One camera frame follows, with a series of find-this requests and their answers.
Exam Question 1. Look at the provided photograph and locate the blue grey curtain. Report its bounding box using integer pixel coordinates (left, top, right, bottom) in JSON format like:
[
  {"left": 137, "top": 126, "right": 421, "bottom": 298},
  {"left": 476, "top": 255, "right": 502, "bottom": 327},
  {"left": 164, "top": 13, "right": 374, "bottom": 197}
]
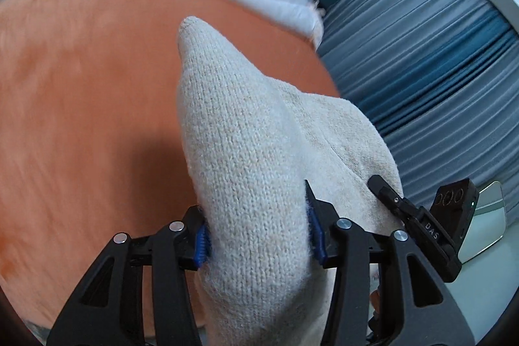
[{"left": 315, "top": 0, "right": 519, "bottom": 203}]

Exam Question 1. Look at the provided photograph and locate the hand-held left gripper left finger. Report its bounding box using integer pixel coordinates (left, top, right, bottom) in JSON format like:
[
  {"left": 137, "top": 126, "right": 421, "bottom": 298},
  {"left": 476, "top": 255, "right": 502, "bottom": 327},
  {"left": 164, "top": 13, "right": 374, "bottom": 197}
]
[{"left": 46, "top": 205, "right": 211, "bottom": 346}]

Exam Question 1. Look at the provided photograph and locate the shiny rounded glass panel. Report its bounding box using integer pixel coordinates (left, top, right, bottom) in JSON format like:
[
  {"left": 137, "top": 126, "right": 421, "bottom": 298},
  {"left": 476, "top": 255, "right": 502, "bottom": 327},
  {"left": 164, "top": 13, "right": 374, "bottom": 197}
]
[{"left": 461, "top": 181, "right": 508, "bottom": 263}]

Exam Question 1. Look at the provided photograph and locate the orange plush blanket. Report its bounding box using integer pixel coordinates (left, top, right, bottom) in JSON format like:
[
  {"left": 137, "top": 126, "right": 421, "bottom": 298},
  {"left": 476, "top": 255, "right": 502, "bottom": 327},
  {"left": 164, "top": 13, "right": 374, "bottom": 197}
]
[{"left": 0, "top": 0, "right": 342, "bottom": 343}]

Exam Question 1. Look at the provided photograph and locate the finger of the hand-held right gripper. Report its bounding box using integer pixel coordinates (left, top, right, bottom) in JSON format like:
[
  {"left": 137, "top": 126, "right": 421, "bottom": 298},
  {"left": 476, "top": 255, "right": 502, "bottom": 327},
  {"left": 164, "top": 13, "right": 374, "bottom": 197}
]
[{"left": 367, "top": 175, "right": 424, "bottom": 228}]

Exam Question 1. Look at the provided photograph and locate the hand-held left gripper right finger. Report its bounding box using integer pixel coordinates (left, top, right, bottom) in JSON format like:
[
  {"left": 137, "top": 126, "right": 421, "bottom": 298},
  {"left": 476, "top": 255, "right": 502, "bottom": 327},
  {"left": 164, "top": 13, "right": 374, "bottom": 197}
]
[{"left": 304, "top": 179, "right": 468, "bottom": 346}]

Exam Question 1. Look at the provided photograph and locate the beige sweater with black hearts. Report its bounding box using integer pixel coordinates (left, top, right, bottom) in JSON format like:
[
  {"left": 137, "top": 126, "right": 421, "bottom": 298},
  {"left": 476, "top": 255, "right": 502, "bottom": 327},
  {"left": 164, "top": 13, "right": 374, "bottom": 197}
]
[{"left": 176, "top": 16, "right": 406, "bottom": 346}]

